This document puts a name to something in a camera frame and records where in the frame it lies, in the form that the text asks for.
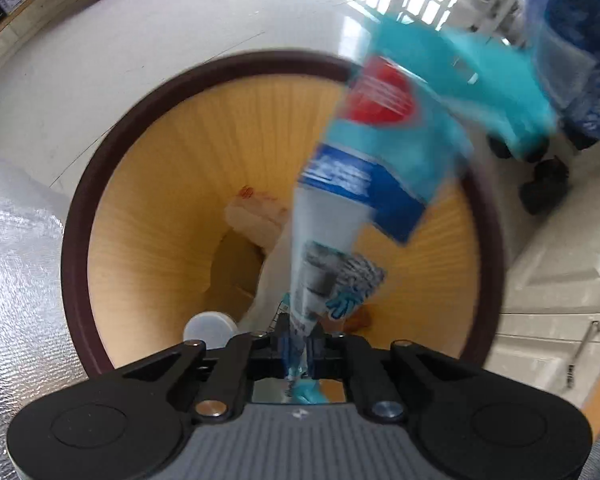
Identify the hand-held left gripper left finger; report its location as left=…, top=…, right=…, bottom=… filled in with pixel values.
left=125, top=330, right=287, bottom=423

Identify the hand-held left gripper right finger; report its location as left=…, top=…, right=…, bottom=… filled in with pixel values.
left=307, top=332, right=486, bottom=423

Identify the clear plastic bottle white cap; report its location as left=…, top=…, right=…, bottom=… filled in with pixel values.
left=182, top=185, right=293, bottom=345

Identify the teal plastic packaging bag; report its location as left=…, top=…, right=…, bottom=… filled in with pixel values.
left=280, top=12, right=561, bottom=406

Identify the yellow wastebasket with brown rim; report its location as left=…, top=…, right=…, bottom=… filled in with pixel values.
left=60, top=50, right=506, bottom=386

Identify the white panelled cabinet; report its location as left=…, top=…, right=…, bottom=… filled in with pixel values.
left=485, top=200, right=600, bottom=413

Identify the silver foil sheet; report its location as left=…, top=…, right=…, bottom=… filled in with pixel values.
left=0, top=152, right=112, bottom=480

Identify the dark shoe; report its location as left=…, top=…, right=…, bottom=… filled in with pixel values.
left=519, top=156, right=572, bottom=216
left=487, top=130, right=549, bottom=164

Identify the blue patterned bag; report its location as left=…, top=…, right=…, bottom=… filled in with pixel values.
left=514, top=0, right=600, bottom=149

